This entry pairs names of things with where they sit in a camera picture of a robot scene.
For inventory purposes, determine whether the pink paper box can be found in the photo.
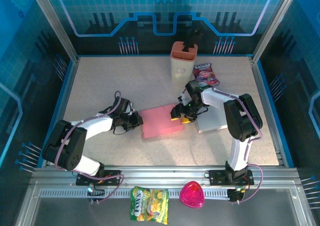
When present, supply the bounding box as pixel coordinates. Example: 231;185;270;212
139;102;185;139

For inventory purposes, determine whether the white paper box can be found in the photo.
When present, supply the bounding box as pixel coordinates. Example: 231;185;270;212
194;102;230;134

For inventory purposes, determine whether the purple candy bag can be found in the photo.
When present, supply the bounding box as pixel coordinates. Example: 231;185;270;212
192;62;221;86

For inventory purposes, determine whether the cream knife block holder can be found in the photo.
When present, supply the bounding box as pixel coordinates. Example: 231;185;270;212
170;41;199;83

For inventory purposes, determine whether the pink heart-shaped case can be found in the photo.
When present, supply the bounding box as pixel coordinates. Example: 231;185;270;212
179;180;206;209

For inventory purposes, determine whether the small black electronics module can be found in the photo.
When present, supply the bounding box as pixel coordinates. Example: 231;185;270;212
86;185;106;204
226;187;245;204

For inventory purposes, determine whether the green yellow candy bag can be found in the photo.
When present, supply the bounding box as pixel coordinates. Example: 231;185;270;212
129;185;170;224

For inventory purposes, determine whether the grey metal shelf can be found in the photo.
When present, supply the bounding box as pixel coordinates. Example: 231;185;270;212
14;180;316;226

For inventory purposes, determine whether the aluminium rail beam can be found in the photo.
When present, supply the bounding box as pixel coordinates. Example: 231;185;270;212
29;165;301;187

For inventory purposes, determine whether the black knife handle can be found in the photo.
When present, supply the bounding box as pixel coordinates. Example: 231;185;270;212
183;28;203;53

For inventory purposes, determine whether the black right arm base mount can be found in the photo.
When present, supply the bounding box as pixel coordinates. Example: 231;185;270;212
208;169;255;187

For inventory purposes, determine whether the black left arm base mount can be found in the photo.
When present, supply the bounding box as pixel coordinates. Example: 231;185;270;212
75;169;122;187

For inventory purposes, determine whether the slotted grey cable duct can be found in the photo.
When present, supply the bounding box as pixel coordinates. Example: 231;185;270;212
39;188;232;199

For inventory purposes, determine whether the aluminium frame post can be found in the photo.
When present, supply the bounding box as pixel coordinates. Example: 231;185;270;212
251;0;302;63
27;0;80;63

